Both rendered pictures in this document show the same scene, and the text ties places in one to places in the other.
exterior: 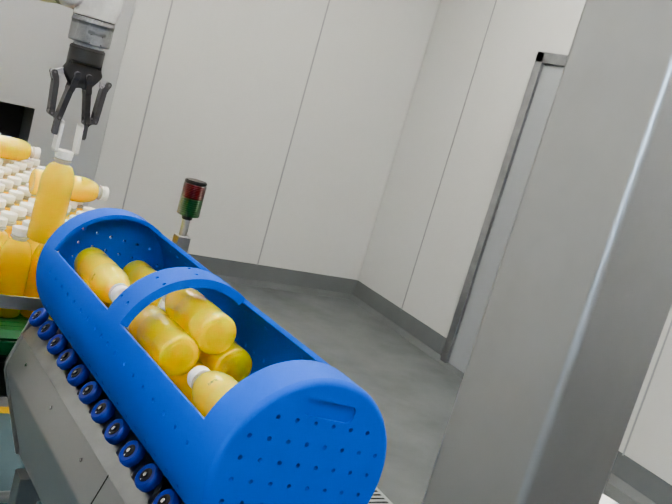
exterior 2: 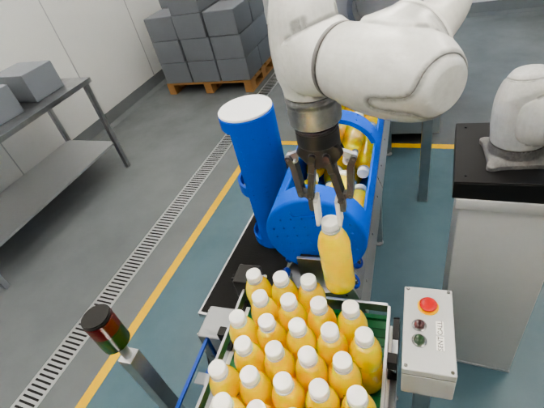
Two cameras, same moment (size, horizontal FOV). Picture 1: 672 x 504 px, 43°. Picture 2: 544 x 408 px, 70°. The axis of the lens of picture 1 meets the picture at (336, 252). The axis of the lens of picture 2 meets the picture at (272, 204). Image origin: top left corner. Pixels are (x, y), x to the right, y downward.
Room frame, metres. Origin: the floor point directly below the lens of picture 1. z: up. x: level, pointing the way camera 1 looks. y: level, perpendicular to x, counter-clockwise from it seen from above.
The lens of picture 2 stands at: (2.22, 1.09, 1.87)
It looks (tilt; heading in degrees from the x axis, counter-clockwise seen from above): 39 degrees down; 241
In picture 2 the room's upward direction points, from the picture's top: 15 degrees counter-clockwise
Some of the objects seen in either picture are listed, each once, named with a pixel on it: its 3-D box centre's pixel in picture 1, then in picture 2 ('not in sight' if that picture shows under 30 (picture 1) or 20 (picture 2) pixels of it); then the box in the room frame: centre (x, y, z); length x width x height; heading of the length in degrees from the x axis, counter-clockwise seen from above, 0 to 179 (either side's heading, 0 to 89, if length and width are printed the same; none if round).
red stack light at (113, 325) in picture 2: (193, 190); (101, 324); (2.33, 0.42, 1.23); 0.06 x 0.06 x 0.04
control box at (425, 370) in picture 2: not in sight; (427, 339); (1.80, 0.85, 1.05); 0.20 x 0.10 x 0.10; 36
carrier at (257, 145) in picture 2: not in sight; (263, 178); (1.36, -0.50, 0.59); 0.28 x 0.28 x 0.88
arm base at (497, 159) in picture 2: not in sight; (515, 142); (1.09, 0.65, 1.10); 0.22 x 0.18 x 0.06; 38
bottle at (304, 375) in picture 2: not in sight; (313, 378); (2.03, 0.72, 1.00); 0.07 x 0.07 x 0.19
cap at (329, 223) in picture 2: (63, 155); (330, 224); (1.85, 0.63, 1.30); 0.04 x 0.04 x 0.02
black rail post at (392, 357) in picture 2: not in sight; (392, 366); (1.86, 0.80, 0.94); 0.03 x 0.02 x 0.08; 36
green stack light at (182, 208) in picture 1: (189, 206); (111, 335); (2.33, 0.42, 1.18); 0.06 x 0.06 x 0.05
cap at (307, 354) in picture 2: not in sight; (307, 356); (2.03, 0.72, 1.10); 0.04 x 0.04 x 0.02
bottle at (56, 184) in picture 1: (52, 199); (336, 257); (1.85, 0.64, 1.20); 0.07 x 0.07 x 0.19
